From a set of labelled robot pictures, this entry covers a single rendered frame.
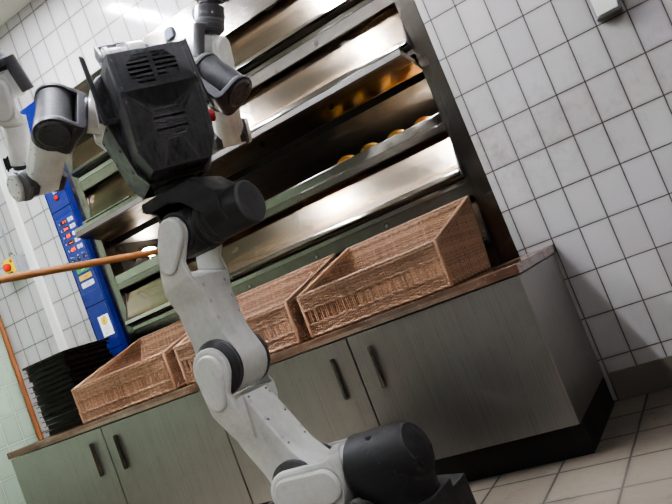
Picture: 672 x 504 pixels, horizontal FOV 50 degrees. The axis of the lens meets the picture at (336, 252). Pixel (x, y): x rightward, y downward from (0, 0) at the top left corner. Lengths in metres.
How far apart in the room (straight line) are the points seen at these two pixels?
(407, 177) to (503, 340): 0.88
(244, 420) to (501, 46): 1.59
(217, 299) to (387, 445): 0.56
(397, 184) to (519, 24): 0.71
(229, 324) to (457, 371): 0.74
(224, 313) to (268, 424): 0.30
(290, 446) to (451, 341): 0.65
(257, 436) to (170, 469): 1.13
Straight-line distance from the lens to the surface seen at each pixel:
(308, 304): 2.44
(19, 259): 4.09
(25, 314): 4.17
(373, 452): 1.66
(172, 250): 1.81
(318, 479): 1.71
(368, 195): 2.83
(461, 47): 2.72
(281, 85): 3.05
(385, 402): 2.33
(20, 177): 2.09
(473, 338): 2.17
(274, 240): 3.05
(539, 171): 2.62
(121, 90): 1.78
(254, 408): 1.81
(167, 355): 2.87
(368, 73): 2.68
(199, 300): 1.83
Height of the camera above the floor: 0.65
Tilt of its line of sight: 4 degrees up
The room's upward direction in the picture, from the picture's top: 21 degrees counter-clockwise
